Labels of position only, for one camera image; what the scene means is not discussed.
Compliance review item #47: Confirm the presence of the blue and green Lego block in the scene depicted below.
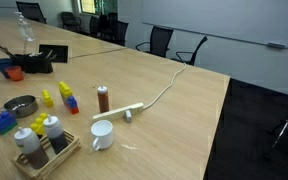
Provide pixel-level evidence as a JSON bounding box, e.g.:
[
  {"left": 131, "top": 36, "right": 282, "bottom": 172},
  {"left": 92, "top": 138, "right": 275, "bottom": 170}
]
[{"left": 0, "top": 112, "right": 17, "bottom": 135}]

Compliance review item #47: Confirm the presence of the yellow blue red Lego stack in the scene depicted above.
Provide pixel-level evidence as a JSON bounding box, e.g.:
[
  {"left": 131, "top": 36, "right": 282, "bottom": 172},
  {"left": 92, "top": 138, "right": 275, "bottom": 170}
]
[{"left": 59, "top": 81, "right": 79, "bottom": 114}]

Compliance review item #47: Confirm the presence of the solo yellow Lego brick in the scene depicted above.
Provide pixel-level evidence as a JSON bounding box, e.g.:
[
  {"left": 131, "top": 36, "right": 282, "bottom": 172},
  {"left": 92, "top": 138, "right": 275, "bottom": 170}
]
[{"left": 42, "top": 90, "right": 54, "bottom": 107}]

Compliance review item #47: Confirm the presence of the small yellow Lego piece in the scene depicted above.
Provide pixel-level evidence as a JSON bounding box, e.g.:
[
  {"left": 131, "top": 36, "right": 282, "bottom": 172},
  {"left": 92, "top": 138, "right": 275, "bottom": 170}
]
[{"left": 30, "top": 113, "right": 47, "bottom": 136}]

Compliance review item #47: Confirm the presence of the white power strip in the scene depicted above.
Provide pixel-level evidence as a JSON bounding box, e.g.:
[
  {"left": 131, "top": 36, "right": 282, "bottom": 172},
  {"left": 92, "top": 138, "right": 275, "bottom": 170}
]
[{"left": 93, "top": 103, "right": 144, "bottom": 123}]

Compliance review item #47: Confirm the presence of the brown sauce squeeze bottle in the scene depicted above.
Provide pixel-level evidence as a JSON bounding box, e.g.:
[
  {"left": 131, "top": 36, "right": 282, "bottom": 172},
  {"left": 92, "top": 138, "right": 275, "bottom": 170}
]
[{"left": 97, "top": 85, "right": 109, "bottom": 113}]

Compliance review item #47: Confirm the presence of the black office chair with armrest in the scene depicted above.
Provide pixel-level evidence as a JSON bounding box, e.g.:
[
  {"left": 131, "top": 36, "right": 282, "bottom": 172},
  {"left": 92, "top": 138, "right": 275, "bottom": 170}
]
[{"left": 171, "top": 36, "right": 208, "bottom": 66}]

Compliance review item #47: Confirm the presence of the white ceramic mug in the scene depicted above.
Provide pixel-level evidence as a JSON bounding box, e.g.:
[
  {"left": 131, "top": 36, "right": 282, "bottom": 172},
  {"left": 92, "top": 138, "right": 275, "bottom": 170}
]
[{"left": 91, "top": 120, "right": 113, "bottom": 151}]

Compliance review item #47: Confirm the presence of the black mat on table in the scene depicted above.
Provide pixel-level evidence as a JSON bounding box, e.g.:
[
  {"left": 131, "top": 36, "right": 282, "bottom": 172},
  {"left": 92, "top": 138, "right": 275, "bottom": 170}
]
[{"left": 39, "top": 44, "right": 68, "bottom": 63}]

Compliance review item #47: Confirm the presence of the right brown bottle in crate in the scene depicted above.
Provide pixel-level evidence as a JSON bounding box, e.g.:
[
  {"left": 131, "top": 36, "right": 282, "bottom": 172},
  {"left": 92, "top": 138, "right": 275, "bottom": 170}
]
[{"left": 43, "top": 114, "right": 68, "bottom": 154}]

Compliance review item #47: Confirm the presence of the brown bottle in crate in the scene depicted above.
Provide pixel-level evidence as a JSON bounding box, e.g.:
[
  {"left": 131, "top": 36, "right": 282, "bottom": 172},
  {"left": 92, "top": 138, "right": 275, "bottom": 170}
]
[
  {"left": 14, "top": 127, "right": 49, "bottom": 169},
  {"left": 43, "top": 114, "right": 68, "bottom": 154}
]

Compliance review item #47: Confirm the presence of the black utensil tray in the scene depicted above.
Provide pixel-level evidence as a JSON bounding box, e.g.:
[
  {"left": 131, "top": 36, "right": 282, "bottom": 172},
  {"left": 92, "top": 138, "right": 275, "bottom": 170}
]
[{"left": 12, "top": 50, "right": 56, "bottom": 74}]

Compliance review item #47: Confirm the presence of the small metal pot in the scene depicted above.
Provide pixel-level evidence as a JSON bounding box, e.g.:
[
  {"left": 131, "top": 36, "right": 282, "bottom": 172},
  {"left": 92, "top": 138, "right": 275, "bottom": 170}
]
[{"left": 0, "top": 95, "right": 39, "bottom": 118}]

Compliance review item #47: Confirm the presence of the left brown bottle in crate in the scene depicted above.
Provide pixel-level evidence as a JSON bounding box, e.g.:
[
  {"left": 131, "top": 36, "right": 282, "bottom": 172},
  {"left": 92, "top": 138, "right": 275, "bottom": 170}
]
[{"left": 14, "top": 127, "right": 49, "bottom": 169}]

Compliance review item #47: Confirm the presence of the orange plastic cup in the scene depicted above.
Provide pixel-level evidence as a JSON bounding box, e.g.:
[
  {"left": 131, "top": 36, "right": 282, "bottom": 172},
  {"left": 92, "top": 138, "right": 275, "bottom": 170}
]
[{"left": 5, "top": 66, "right": 24, "bottom": 81}]

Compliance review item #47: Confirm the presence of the clear plastic bottle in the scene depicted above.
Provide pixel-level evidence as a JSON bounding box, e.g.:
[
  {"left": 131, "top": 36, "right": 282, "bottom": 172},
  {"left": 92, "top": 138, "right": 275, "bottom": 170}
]
[{"left": 17, "top": 12, "right": 35, "bottom": 42}]

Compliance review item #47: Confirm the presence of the black chair far left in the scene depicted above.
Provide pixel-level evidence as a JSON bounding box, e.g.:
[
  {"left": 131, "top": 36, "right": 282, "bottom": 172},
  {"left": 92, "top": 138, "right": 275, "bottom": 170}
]
[{"left": 16, "top": 1, "right": 46, "bottom": 24}]

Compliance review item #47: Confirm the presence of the wooden slat crate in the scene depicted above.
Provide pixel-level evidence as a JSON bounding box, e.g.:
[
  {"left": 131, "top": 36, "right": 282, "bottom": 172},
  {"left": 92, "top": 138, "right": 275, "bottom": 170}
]
[{"left": 11, "top": 130, "right": 81, "bottom": 180}]

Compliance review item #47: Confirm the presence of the blue plastic cup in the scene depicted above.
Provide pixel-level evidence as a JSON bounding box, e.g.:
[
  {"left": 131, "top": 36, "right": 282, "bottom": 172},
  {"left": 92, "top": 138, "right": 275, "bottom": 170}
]
[{"left": 0, "top": 58, "right": 14, "bottom": 79}]

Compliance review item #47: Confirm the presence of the white power cable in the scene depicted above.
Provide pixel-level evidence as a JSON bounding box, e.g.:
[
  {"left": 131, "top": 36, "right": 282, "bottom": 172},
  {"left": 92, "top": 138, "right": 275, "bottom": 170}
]
[{"left": 142, "top": 61, "right": 188, "bottom": 111}]

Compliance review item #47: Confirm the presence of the wall whiteboard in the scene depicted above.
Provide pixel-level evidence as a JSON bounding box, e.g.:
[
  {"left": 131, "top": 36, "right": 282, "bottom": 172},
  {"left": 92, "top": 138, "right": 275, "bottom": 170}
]
[{"left": 142, "top": 0, "right": 288, "bottom": 48}]

